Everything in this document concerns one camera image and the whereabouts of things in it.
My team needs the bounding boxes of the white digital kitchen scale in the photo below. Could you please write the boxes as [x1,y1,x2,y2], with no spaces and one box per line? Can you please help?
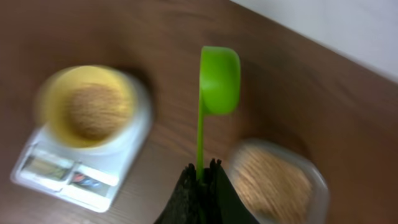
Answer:
[11,69,153,213]

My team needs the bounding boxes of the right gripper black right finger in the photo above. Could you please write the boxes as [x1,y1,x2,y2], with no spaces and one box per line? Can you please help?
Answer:
[203,159,259,224]

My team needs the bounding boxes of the clear container of soybeans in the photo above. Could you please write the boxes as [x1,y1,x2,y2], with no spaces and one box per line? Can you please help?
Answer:
[227,139,330,224]

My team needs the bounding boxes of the green plastic measuring scoop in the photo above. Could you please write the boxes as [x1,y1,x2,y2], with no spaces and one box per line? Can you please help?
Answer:
[197,46,241,180]

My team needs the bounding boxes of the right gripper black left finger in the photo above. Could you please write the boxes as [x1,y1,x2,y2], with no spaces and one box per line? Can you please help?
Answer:
[154,164,200,224]

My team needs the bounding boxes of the yellow plastic bowl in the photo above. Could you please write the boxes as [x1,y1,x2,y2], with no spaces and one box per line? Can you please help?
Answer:
[35,65,138,148]

